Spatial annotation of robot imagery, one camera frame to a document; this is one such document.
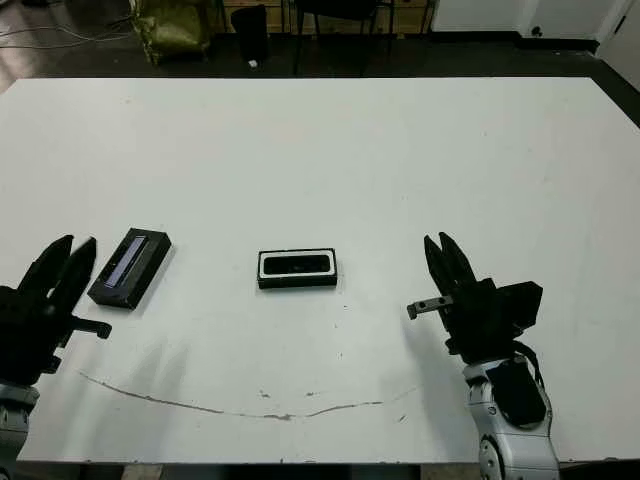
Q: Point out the white door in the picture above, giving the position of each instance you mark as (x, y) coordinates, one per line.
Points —
(625, 25)

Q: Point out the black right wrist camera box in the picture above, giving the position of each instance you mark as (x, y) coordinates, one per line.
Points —
(520, 305)

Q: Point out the small black wall fitting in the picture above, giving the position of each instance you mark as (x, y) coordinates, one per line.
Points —
(537, 31)

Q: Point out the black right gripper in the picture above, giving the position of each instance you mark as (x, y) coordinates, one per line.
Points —
(475, 320)

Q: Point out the black upright floor object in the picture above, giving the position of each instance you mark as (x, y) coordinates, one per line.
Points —
(249, 30)

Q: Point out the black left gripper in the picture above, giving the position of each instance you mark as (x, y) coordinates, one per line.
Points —
(25, 340)

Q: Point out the black mesh office chair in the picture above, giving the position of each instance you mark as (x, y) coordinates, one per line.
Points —
(345, 2)

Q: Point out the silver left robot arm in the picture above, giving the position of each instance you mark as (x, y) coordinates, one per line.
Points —
(15, 425)

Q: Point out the black box base white insert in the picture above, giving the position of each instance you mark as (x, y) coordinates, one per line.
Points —
(295, 284)

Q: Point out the green sack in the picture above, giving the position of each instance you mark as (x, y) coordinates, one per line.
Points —
(170, 30)

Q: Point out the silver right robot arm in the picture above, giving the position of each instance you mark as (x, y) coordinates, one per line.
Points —
(520, 450)

